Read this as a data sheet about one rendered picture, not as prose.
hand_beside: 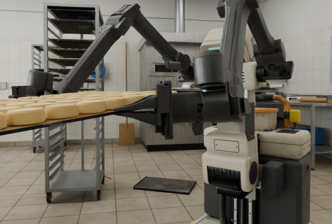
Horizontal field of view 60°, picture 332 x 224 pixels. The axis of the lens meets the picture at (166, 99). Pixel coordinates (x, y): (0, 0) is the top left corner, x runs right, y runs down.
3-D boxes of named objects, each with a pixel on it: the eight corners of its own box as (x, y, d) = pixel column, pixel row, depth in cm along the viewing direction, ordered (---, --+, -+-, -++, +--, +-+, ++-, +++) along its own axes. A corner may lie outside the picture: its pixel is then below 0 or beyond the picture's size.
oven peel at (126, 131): (119, 145, 551) (118, 41, 573) (119, 145, 554) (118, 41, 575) (135, 145, 557) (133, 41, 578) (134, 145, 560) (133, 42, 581)
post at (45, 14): (48, 192, 259) (46, 2, 255) (45, 192, 259) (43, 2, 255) (49, 191, 262) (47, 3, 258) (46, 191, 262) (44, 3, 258)
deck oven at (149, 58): (145, 155, 468) (145, 30, 464) (138, 142, 586) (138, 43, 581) (234, 151, 499) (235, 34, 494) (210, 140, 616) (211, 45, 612)
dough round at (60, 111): (45, 120, 42) (44, 107, 42) (45, 116, 47) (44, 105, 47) (80, 117, 44) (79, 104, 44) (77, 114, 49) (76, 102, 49)
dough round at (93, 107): (70, 114, 49) (69, 103, 49) (87, 111, 53) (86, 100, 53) (95, 114, 47) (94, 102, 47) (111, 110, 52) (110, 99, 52)
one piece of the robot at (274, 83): (276, 85, 128) (275, 60, 126) (288, 85, 125) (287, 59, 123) (269, 88, 120) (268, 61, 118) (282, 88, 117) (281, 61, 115)
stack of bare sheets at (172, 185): (133, 189, 304) (133, 186, 304) (146, 178, 342) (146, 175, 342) (188, 195, 286) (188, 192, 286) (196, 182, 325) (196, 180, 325)
